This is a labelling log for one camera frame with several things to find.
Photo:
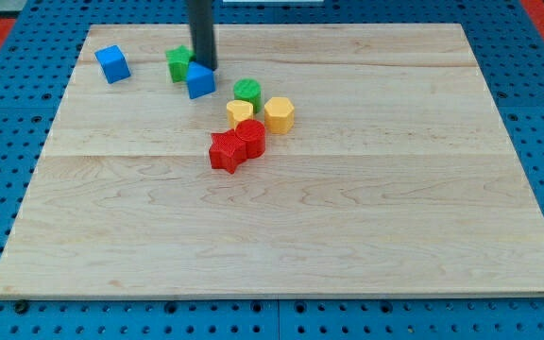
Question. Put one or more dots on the green star block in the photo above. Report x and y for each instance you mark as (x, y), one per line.
(178, 61)

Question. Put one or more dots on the red star block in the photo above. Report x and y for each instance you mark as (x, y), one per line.
(227, 151)

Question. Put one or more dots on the red cylinder block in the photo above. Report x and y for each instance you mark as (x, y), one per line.
(252, 133)

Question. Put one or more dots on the yellow hexagon block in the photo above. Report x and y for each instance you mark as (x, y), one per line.
(279, 115)

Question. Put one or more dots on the yellow heart block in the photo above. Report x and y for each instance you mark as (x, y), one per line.
(239, 111)

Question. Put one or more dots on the light wooden board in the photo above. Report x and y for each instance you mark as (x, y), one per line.
(397, 180)

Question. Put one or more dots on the green cylinder block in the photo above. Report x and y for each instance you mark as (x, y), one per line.
(249, 90)

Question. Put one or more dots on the blue triangular block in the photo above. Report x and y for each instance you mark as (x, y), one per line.
(200, 80)

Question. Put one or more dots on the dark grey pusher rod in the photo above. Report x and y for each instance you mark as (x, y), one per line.
(201, 25)

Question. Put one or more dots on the blue cube block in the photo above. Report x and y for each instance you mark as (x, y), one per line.
(113, 63)

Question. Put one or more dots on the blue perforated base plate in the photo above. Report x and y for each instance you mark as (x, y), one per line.
(36, 62)

